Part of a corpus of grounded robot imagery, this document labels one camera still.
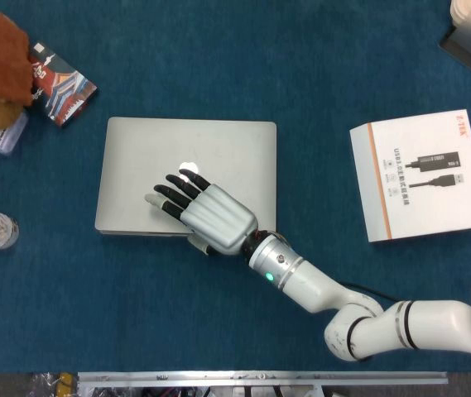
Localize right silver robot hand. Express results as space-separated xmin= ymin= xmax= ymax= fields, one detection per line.
xmin=143 ymin=173 xmax=260 ymax=256

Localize silver laptop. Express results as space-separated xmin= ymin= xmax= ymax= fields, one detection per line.
xmin=94 ymin=116 xmax=278 ymax=237

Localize teal felt table mat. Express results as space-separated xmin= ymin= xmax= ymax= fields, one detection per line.
xmin=0 ymin=0 xmax=471 ymax=375

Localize colourful printed card box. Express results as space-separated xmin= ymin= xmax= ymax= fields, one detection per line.
xmin=27 ymin=41 xmax=99 ymax=128

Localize clear plastic labelled case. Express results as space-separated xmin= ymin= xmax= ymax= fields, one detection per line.
xmin=0 ymin=110 xmax=29 ymax=157

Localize crinkled clear plastic bag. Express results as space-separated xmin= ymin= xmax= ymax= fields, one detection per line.
xmin=26 ymin=371 xmax=79 ymax=397

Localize white stacked plastic containers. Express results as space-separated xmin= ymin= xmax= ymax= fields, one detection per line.
xmin=449 ymin=0 xmax=471 ymax=22

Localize aluminium frame rail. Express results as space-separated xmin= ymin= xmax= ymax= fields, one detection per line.
xmin=76 ymin=371 xmax=449 ymax=397

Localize white USB cable box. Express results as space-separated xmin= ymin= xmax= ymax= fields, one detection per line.
xmin=349 ymin=108 xmax=471 ymax=244

